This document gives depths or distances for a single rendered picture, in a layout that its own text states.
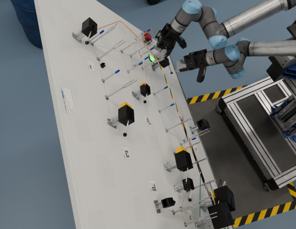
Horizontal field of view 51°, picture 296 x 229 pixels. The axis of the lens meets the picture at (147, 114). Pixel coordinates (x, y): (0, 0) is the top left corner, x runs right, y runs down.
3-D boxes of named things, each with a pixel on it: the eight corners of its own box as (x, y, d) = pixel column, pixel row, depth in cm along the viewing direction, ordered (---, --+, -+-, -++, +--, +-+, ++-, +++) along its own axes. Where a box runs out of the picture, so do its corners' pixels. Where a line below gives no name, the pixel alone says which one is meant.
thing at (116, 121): (107, 140, 105) (127, 130, 101) (107, 114, 112) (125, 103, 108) (116, 146, 108) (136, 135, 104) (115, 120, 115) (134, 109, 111)
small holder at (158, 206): (167, 211, 116) (181, 206, 113) (155, 213, 109) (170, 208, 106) (163, 199, 117) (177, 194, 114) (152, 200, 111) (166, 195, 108)
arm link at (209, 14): (213, 33, 148) (196, 31, 142) (203, 15, 152) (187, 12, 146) (223, 22, 143) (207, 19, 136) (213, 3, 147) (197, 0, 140)
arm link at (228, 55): (239, 63, 149) (233, 51, 144) (218, 68, 156) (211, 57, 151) (241, 52, 153) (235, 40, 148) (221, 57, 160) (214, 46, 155)
